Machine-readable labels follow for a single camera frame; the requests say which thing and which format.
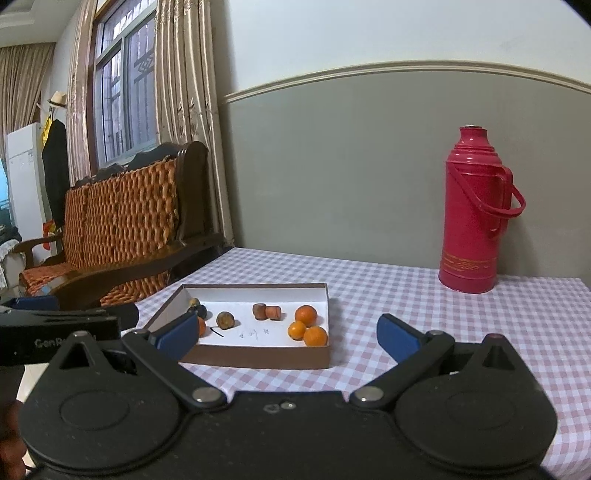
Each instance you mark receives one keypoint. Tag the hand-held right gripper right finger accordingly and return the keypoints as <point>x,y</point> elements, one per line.
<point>397,340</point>

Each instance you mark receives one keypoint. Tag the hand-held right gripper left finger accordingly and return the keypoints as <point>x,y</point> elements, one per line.
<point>178,338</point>

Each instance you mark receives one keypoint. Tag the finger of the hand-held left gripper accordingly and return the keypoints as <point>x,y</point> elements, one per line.
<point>34,303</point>
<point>92,316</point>

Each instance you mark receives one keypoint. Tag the small orange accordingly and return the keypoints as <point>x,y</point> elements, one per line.
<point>202,326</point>
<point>306,314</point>
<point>315,336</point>
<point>297,330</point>

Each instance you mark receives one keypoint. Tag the dark water chestnut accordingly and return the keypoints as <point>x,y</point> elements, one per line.
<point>225,320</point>

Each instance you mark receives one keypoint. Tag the shallow brown cardboard box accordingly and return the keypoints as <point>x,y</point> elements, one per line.
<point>258,356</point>

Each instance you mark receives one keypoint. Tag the person's left hand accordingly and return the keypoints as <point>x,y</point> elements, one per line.
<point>9,438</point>

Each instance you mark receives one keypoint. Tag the white lace cloth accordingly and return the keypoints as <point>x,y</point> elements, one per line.
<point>7,258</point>

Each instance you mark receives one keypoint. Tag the pink checked tablecloth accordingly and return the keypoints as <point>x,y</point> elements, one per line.
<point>415,286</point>

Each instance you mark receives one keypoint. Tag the red bag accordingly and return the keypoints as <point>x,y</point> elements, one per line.
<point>49,230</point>

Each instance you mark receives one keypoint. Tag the orange woven sofa cushion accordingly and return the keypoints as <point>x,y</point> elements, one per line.
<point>120,217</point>

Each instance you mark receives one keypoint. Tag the white standing air conditioner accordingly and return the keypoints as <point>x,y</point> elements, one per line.
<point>23,184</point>

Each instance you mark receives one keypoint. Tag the black hanging coat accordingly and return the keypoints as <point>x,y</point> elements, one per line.
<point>54,161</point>

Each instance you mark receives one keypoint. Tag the red thermos flask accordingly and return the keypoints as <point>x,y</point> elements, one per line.
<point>471,207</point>

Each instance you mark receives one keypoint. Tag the dark wooden sofa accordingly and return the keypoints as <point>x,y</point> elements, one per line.
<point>194,184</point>

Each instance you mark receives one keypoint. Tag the yellow hanging cloth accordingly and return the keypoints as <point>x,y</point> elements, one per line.
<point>45,131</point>

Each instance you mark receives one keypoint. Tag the straw hat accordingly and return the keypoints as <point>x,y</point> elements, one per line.
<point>57,99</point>

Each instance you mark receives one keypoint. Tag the beige patterned curtain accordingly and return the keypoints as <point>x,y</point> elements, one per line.
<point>184,69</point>
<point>81,92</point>

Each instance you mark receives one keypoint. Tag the plain beige curtain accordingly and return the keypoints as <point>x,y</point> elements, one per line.
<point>18,83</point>

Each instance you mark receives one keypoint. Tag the barred window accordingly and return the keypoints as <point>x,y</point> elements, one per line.
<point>134,92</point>

